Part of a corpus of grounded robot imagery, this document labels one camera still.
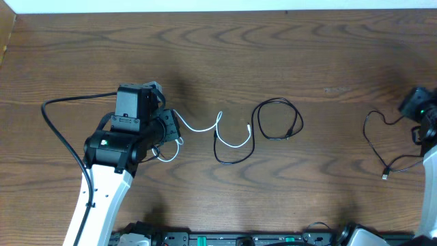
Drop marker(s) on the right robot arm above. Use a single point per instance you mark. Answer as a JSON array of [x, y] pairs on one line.
[[420, 106]]

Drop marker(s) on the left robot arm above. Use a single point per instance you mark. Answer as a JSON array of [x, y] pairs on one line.
[[141, 122]]

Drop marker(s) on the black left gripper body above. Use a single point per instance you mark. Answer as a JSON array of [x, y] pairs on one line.
[[171, 124]]

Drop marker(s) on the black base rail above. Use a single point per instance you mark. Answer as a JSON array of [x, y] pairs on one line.
[[192, 239]]

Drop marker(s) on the cardboard panel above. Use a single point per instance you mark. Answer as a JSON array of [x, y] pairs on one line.
[[7, 21]]

